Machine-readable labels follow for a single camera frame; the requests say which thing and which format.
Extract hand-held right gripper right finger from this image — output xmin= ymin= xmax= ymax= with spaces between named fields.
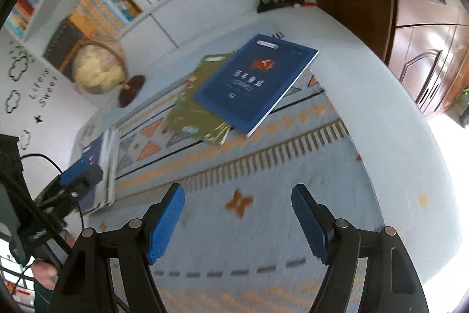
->
xmin=291 ymin=183 xmax=429 ymax=313

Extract white bookshelf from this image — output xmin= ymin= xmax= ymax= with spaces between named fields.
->
xmin=2 ymin=0 xmax=264 ymax=79

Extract row of orange books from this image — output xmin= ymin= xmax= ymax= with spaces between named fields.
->
xmin=69 ymin=0 xmax=143 ymax=39

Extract stack of books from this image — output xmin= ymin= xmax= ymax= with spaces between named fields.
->
xmin=71 ymin=128 xmax=121 ymax=214

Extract person's left hand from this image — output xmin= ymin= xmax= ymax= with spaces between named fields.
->
xmin=31 ymin=260 xmax=61 ymax=290

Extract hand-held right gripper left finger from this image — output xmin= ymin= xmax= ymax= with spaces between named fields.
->
xmin=47 ymin=183 xmax=186 ymax=313

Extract beige globe on wooden base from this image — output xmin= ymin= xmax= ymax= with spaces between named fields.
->
xmin=71 ymin=43 xmax=146 ymax=109

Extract row of black books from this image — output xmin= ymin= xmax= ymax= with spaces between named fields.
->
xmin=43 ymin=18 xmax=90 ymax=73

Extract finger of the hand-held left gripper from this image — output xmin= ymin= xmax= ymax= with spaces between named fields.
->
xmin=36 ymin=158 xmax=92 ymax=206
xmin=45 ymin=164 xmax=104 ymax=219

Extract green book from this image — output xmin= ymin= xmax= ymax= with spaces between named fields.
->
xmin=163 ymin=54 xmax=239 ymax=145

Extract patterned table mat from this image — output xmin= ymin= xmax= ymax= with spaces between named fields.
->
xmin=71 ymin=31 xmax=371 ymax=313

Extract person's left forearm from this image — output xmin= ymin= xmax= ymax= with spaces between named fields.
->
xmin=33 ymin=280 xmax=59 ymax=313

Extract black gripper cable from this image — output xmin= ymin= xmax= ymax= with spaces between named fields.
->
xmin=20 ymin=153 xmax=89 ymax=233

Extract black wall decal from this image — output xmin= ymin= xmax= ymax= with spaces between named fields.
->
xmin=5 ymin=45 xmax=61 ymax=152

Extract blue book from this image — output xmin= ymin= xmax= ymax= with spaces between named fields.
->
xmin=193 ymin=33 xmax=319 ymax=138

